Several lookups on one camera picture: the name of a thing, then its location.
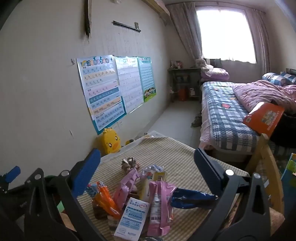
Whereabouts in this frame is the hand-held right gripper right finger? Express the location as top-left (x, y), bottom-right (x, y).
top-left (194, 148), bottom-right (272, 241)

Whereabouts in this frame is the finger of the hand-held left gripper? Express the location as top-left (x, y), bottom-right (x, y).
top-left (0, 166), bottom-right (31, 194)

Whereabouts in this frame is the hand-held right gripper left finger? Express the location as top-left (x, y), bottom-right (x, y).
top-left (21, 148), bottom-right (107, 241)

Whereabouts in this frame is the small blue white wrapper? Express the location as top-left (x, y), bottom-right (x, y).
top-left (85, 184), bottom-right (100, 198)

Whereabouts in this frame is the dark blue wrapper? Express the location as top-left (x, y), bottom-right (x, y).
top-left (171, 188), bottom-right (218, 209)

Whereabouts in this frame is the orange wrapper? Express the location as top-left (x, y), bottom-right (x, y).
top-left (94, 182), bottom-right (122, 220)

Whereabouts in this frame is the brown wrapper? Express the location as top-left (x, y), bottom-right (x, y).
top-left (92, 199), bottom-right (109, 220)

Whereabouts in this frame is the paper ball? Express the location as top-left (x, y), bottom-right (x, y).
top-left (121, 158), bottom-right (141, 173)

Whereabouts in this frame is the pink packet with white label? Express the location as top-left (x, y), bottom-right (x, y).
top-left (147, 181), bottom-right (177, 237)

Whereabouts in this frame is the white and yellow carton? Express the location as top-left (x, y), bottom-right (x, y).
top-left (140, 170), bottom-right (167, 203)

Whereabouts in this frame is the white and blue packet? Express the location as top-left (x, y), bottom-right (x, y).
top-left (114, 198), bottom-right (150, 241)

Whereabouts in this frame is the striped beige table cloth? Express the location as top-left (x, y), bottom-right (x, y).
top-left (76, 137), bottom-right (250, 241)

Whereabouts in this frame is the yellow duck toy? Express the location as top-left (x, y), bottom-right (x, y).
top-left (97, 128), bottom-right (122, 156)

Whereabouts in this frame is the pair of shoes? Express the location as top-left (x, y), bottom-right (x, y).
top-left (191, 111), bottom-right (203, 128)

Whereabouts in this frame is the bed with plaid sheet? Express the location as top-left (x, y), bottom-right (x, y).
top-left (199, 81), bottom-right (296, 163)

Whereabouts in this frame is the clear plastic wrap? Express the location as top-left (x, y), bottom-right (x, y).
top-left (139, 130), bottom-right (167, 139)

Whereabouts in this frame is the orange book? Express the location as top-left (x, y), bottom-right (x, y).
top-left (242, 102), bottom-right (285, 137)

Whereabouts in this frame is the teal book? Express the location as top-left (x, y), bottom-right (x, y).
top-left (280, 153), bottom-right (296, 197)

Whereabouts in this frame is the peach fluffy blanket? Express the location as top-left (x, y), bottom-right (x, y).
top-left (59, 195), bottom-right (286, 234)

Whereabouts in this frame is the pink quilt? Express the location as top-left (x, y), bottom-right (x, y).
top-left (232, 80), bottom-right (296, 114)

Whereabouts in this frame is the folded pink blanket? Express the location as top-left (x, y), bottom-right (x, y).
top-left (200, 67), bottom-right (230, 82)

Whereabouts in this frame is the dark shelf unit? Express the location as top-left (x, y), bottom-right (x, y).
top-left (168, 67), bottom-right (201, 102)

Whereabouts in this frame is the cream cloth bundle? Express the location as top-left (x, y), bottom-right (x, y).
top-left (195, 58), bottom-right (214, 72)

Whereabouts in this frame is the blue plaid pillow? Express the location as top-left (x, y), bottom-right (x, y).
top-left (262, 72), bottom-right (296, 86)

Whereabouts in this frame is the window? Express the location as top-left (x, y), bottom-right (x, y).
top-left (196, 3), bottom-right (257, 64)

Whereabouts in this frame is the pink curtain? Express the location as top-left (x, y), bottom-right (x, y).
top-left (245, 7), bottom-right (271, 75)
top-left (165, 0), bottom-right (204, 61)

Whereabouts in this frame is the dark hanging strip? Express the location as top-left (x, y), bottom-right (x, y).
top-left (84, 0), bottom-right (92, 39)

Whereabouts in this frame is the wooden chair frame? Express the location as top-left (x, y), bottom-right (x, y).
top-left (245, 133), bottom-right (285, 216)

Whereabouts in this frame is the blue bordered wall poster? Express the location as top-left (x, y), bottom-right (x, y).
top-left (76, 55), bottom-right (127, 135)

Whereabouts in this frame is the white wall poster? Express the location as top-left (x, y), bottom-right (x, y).
top-left (114, 56), bottom-right (144, 114)

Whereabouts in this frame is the green bordered wall poster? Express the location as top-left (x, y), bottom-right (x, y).
top-left (137, 56), bottom-right (157, 103)

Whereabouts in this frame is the metal wall rail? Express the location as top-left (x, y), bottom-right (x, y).
top-left (112, 20), bottom-right (141, 33)

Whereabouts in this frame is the wooden wall shelf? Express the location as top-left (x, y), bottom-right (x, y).
top-left (141, 0), bottom-right (170, 16)

